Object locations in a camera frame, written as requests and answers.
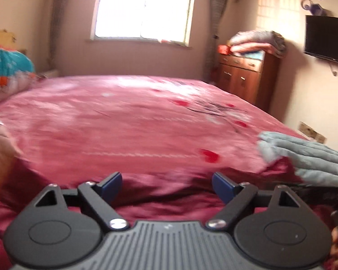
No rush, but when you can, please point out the grey folded blanket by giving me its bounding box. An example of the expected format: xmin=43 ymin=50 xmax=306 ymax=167
xmin=230 ymin=30 xmax=288 ymax=59

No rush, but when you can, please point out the window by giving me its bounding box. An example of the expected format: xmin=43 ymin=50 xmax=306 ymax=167
xmin=90 ymin=0 xmax=198 ymax=48

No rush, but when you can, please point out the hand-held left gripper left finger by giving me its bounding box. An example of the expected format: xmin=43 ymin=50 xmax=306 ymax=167
xmin=34 ymin=171 xmax=128 ymax=230

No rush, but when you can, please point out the grey quilted garment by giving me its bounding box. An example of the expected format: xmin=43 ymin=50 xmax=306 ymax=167
xmin=256 ymin=131 xmax=338 ymax=187

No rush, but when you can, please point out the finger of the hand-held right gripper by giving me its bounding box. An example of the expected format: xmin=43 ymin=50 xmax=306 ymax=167
xmin=295 ymin=184 xmax=338 ymax=203

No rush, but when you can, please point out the yellow cloth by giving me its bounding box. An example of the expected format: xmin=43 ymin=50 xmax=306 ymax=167
xmin=0 ymin=29 xmax=17 ymax=44

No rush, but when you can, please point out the purple hexagon wall decoration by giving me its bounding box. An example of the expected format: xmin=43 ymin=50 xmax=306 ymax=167
xmin=310 ymin=4 xmax=327 ymax=16

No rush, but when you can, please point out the pink folded blanket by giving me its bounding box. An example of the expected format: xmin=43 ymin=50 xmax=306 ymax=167
xmin=230 ymin=43 xmax=274 ymax=56

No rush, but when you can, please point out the teal and white quilt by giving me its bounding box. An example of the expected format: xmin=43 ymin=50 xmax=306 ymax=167
xmin=0 ymin=40 xmax=38 ymax=107

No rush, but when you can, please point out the grey checked curtain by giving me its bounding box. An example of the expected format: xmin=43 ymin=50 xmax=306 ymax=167
xmin=46 ymin=0 xmax=71 ymax=74
xmin=204 ymin=0 xmax=231 ymax=83

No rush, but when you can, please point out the brown wooden cabinet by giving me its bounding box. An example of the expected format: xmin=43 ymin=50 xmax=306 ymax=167
xmin=212 ymin=45 xmax=281 ymax=111

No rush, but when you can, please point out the bed with red sheet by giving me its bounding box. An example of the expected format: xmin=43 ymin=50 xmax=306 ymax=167
xmin=0 ymin=74 xmax=338 ymax=270

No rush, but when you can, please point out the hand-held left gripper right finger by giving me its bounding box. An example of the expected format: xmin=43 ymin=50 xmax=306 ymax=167
xmin=206 ymin=171 xmax=303 ymax=230

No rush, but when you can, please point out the black wall television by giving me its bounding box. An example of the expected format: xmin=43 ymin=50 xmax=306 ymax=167
xmin=304 ymin=15 xmax=338 ymax=68

